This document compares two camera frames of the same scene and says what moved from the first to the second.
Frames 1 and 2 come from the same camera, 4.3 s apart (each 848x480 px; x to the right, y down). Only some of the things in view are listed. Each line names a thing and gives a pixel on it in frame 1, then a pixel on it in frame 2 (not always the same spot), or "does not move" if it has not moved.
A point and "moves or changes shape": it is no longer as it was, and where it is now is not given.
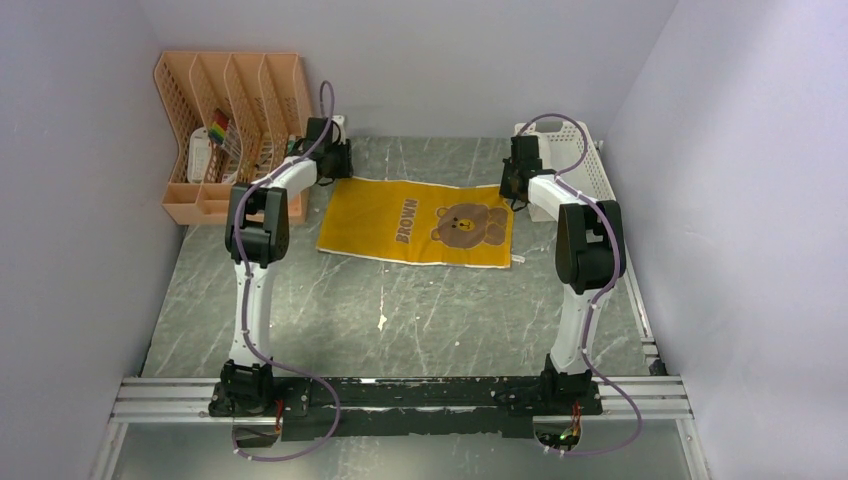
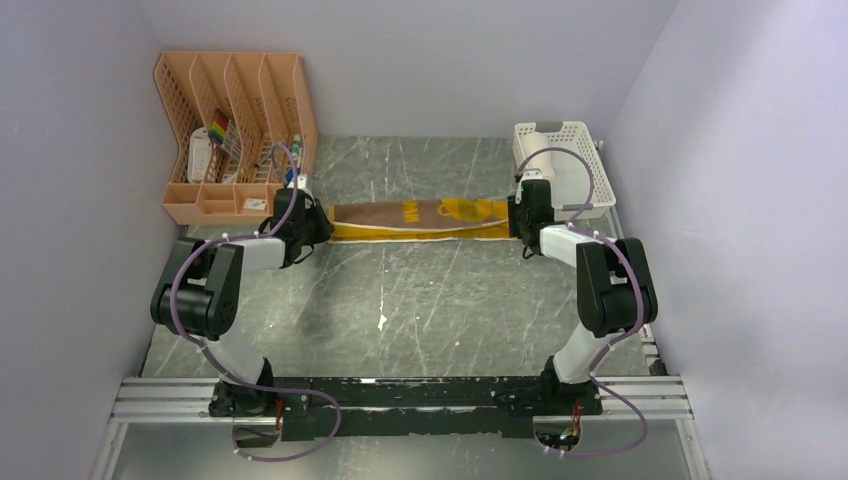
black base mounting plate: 453,406 does not move
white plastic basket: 568,151 does not move
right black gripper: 504,189 to 514,207
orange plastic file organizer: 232,116 does not move
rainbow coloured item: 218,127 does not move
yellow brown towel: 435,222 moves or changes shape
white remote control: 200,154 does not move
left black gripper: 347,171 to 325,226
